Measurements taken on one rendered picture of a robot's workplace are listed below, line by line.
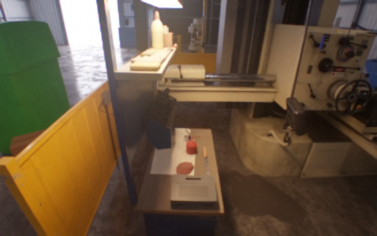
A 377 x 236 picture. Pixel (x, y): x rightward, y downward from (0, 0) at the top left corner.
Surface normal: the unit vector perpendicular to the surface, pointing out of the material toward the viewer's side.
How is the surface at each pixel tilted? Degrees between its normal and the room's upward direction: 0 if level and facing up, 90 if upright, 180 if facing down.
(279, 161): 90
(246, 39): 90
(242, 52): 90
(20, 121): 90
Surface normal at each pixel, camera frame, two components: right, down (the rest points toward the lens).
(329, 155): 0.04, 0.47
